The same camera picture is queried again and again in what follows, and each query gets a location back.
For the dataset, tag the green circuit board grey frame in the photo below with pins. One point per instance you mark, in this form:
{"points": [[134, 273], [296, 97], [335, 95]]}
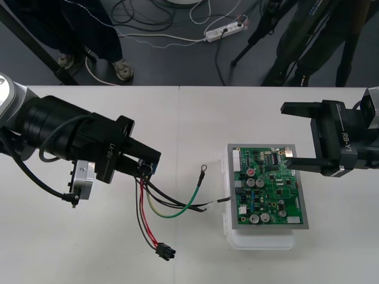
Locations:
{"points": [[266, 192]]}

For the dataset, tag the white round base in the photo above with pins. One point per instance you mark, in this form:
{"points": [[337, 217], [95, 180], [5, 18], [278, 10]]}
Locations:
{"points": [[185, 1]]}

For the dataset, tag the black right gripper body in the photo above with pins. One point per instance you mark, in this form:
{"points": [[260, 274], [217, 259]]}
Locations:
{"points": [[331, 139]]}

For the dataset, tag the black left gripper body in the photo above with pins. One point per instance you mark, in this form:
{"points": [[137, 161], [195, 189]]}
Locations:
{"points": [[108, 148]]}

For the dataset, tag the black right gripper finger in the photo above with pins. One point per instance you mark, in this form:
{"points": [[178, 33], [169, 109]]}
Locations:
{"points": [[305, 164], [299, 108]]}

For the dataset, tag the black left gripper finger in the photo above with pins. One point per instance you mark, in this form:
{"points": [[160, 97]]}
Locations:
{"points": [[127, 164], [145, 151]]}

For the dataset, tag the black metal frame leg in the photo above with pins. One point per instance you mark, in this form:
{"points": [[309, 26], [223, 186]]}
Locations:
{"points": [[35, 44]]}

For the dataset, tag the black tripod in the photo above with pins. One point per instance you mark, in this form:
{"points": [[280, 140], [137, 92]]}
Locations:
{"points": [[266, 17]]}

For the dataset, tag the white power strip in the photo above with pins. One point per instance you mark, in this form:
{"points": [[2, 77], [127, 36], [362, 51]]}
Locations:
{"points": [[222, 32]]}

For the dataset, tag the pale grey left wrist camera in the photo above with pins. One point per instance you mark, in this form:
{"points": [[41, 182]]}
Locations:
{"points": [[84, 180]]}

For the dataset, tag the person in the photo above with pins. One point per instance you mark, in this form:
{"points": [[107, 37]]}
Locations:
{"points": [[296, 38], [97, 38]]}

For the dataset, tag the silver and black left arm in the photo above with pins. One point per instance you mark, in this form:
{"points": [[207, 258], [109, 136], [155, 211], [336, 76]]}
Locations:
{"points": [[44, 124]]}

